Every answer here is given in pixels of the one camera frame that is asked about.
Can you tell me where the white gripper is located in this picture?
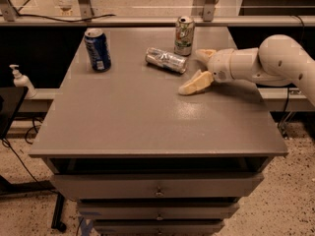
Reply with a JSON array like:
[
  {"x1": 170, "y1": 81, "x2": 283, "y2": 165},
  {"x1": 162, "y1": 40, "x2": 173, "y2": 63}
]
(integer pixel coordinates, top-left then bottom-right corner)
[{"x1": 177, "y1": 46, "x2": 264, "y2": 96}]

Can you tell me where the silver redbull can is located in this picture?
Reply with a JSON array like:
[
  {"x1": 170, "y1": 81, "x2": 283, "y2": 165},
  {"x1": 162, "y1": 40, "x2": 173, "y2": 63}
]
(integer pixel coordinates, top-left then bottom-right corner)
[{"x1": 145, "y1": 47, "x2": 187, "y2": 74}]

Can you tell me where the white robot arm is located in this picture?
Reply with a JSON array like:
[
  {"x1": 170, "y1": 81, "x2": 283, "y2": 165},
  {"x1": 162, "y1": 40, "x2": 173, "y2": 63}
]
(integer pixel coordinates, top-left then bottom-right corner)
[{"x1": 178, "y1": 34, "x2": 315, "y2": 105}]

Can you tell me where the green white soda can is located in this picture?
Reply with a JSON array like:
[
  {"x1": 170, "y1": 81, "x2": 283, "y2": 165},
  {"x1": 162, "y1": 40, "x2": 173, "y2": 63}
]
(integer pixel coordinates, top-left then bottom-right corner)
[{"x1": 174, "y1": 16, "x2": 195, "y2": 56}]

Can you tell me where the blue pepsi can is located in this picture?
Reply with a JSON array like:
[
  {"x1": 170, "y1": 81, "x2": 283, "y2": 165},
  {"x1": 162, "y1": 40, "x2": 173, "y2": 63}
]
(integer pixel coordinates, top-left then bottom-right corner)
[{"x1": 84, "y1": 29, "x2": 111, "y2": 72}]

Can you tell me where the grey drawer cabinet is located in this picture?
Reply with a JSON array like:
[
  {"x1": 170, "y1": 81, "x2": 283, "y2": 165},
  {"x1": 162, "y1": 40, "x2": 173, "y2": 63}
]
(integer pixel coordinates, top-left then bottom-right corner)
[{"x1": 29, "y1": 26, "x2": 290, "y2": 236}]

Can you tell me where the top grey drawer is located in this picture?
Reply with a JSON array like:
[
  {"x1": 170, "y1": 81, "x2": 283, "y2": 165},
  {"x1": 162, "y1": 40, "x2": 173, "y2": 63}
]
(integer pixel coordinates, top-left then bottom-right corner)
[{"x1": 51, "y1": 172, "x2": 264, "y2": 200}]

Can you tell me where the grey drawer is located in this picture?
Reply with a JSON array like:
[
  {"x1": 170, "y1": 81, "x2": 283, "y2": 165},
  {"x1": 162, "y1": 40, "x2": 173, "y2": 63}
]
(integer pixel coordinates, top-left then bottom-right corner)
[
  {"x1": 94, "y1": 220, "x2": 224, "y2": 236},
  {"x1": 78, "y1": 202, "x2": 239, "y2": 220},
  {"x1": 51, "y1": 172, "x2": 264, "y2": 200}
]

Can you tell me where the middle grey drawer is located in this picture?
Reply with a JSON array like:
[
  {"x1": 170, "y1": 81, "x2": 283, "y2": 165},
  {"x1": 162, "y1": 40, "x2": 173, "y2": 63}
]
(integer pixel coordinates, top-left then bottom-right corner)
[{"x1": 78, "y1": 202, "x2": 239, "y2": 220}]

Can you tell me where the white pump dispenser bottle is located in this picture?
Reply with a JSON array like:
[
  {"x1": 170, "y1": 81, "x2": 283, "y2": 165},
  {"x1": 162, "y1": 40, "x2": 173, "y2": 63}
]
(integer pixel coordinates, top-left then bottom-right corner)
[{"x1": 10, "y1": 64, "x2": 36, "y2": 98}]

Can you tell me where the bottom grey drawer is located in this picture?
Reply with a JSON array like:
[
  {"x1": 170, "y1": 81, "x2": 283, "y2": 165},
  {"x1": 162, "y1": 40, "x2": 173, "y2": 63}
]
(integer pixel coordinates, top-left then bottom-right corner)
[{"x1": 94, "y1": 220, "x2": 224, "y2": 236}]

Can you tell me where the metal rail frame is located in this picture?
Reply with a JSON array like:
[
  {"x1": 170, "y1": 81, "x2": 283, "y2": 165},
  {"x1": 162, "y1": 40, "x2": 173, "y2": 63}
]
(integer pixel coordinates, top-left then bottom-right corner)
[{"x1": 1, "y1": 0, "x2": 315, "y2": 27}]

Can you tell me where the black cable on rail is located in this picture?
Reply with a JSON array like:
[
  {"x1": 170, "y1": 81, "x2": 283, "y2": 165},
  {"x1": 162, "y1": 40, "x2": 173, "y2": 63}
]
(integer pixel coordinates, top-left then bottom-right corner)
[{"x1": 0, "y1": 0, "x2": 116, "y2": 24}]

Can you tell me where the black cable on floor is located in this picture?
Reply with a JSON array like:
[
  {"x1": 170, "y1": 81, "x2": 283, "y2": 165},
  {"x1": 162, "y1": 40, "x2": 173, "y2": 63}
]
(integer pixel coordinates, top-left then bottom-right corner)
[{"x1": 1, "y1": 116, "x2": 57, "y2": 195}]

